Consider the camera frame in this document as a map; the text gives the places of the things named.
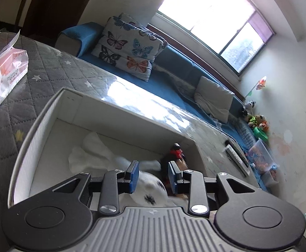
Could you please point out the white plush rabbit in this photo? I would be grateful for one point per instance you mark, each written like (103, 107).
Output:
(96, 158)

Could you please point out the window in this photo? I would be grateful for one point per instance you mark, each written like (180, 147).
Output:
(227, 34)

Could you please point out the black remote control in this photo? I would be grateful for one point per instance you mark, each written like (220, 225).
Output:
(238, 151)

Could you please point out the grey star quilted tablecloth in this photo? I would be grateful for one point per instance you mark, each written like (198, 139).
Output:
(50, 70)

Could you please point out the girl doll red dress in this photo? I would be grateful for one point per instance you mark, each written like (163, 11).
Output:
(175, 154)

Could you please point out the dark wooden door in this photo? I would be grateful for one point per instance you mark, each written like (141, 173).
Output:
(46, 19)

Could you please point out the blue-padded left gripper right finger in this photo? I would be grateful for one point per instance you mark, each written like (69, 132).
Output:
(177, 183)

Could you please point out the brown plush toy group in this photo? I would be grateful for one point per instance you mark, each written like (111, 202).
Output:
(259, 121)

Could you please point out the tissue pack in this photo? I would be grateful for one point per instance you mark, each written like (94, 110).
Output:
(13, 67)

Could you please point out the black white plush toy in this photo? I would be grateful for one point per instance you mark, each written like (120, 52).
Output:
(248, 109)

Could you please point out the grey remote control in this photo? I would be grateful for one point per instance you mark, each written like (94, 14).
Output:
(235, 157)

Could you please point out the small clear container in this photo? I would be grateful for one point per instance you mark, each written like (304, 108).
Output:
(269, 178)

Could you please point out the butterfly print pillow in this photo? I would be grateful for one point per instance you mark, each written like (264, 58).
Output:
(129, 46)

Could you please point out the green toy tub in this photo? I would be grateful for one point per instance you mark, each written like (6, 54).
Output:
(260, 134)

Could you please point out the clear plastic toy bin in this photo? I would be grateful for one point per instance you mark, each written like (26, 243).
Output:
(261, 157)

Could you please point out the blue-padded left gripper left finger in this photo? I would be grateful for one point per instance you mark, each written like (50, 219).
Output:
(127, 180)

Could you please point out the grey cardboard box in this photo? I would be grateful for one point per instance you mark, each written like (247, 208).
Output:
(77, 133)

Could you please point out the orange pinwheel flower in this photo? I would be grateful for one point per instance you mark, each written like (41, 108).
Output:
(258, 86)

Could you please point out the grey plain pillow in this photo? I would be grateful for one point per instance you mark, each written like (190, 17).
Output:
(213, 99)

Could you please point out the blue sofa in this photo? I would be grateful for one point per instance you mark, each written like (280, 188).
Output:
(174, 77)

